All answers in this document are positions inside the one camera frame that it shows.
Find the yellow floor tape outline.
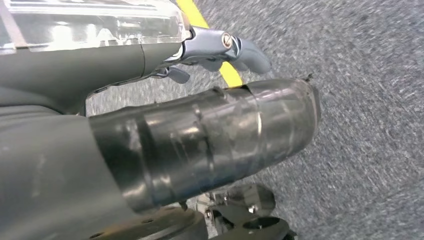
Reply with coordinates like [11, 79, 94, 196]
[175, 0, 245, 89]

